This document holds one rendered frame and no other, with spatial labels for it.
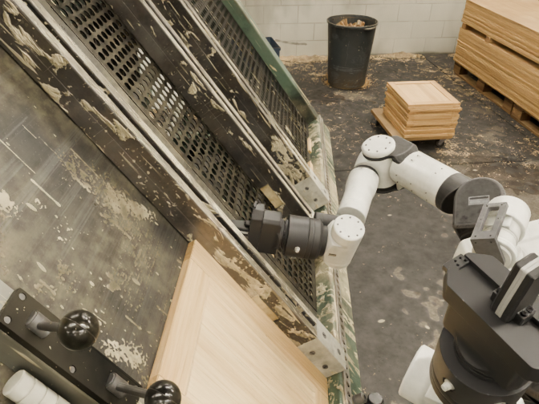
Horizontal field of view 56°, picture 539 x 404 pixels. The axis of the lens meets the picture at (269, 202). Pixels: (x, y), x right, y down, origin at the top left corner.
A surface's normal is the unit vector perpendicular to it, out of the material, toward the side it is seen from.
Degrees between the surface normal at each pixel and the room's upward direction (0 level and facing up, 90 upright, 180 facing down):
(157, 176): 90
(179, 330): 54
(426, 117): 90
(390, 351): 0
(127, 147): 90
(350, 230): 20
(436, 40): 90
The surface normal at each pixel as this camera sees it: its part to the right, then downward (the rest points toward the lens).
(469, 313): -0.86, 0.43
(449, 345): -0.07, -0.67
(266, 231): -0.05, 0.55
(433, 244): 0.02, -0.84
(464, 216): -0.52, -0.50
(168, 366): 0.82, -0.46
